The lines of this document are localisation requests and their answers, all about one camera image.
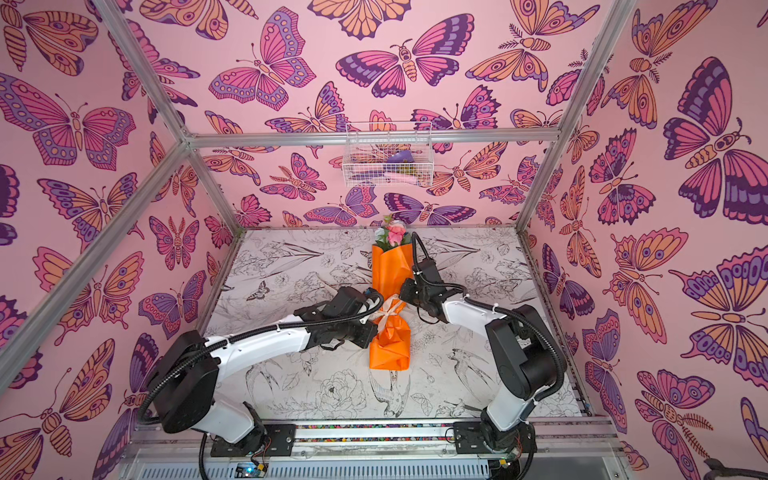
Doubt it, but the white ribbon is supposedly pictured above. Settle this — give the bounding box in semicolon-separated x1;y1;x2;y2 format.
374;294;410;334

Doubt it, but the orange wrapping paper sheet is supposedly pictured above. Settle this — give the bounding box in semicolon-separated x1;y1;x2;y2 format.
369;244;413;371

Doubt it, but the pink fake rose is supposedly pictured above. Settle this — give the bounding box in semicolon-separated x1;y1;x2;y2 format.
382;215;411;250

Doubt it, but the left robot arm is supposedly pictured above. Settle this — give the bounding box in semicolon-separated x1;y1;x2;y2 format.
137;287;384;453

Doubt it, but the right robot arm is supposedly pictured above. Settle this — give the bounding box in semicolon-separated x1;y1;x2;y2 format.
400;258;566;451

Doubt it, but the green circuit board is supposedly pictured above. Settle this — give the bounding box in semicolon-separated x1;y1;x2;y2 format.
234;462;268;479

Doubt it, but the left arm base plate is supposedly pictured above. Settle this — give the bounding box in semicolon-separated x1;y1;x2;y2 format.
210;423;297;458

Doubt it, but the white wire basket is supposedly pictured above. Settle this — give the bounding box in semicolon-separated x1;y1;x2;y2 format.
340;120;435;188

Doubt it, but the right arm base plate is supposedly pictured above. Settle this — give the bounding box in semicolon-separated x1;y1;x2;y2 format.
452;420;538;455

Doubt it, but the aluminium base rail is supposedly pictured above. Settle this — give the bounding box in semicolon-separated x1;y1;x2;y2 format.
116;418;634;479

